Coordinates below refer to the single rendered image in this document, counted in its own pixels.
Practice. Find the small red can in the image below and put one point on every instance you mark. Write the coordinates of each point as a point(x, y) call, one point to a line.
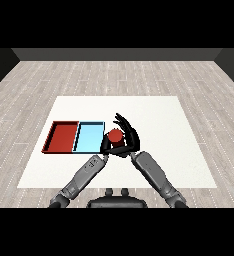
point(116, 136)

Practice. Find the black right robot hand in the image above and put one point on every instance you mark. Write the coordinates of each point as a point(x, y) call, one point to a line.
point(132, 141)

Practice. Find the dark grey robot body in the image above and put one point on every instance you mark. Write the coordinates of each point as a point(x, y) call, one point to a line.
point(117, 201)

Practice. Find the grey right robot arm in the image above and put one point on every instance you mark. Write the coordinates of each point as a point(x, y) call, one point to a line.
point(154, 175)

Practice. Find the red shallow open box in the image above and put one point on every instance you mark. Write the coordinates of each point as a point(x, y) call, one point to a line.
point(62, 137)

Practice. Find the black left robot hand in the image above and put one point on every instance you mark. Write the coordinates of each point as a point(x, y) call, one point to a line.
point(104, 144)

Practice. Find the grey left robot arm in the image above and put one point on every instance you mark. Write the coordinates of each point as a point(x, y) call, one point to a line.
point(82, 176)

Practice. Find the light blue shallow open box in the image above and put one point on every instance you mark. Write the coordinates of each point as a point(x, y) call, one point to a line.
point(89, 137)

